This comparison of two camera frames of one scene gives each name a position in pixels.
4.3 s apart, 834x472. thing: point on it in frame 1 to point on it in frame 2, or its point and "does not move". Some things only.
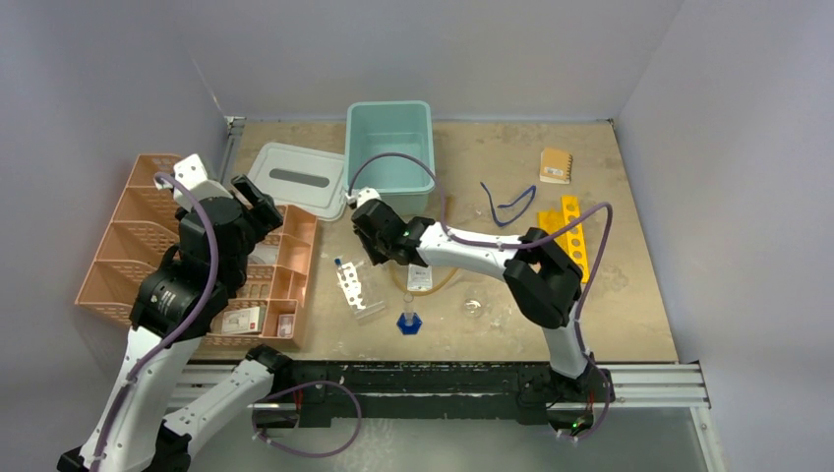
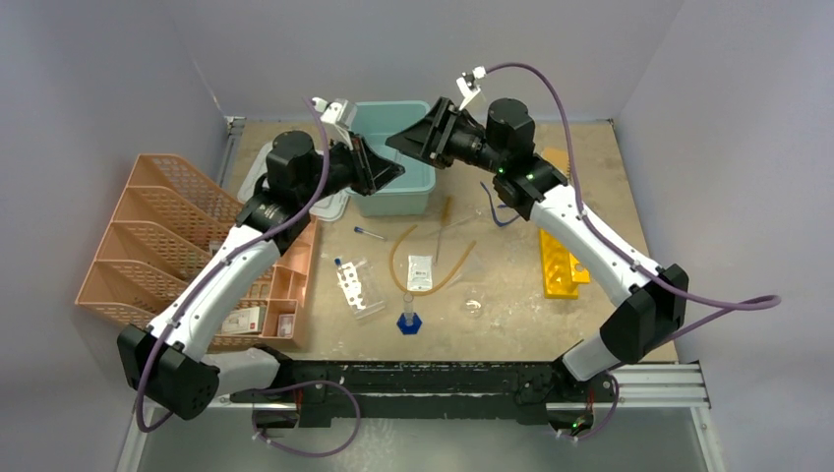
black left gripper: x=262 y=214 to x=371 y=171
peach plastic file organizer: x=141 y=225 does not move
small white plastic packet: x=419 y=277 does not move
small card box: x=285 y=325 does not move
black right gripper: x=376 y=256 to x=431 y=140
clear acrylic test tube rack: x=353 y=279 does not move
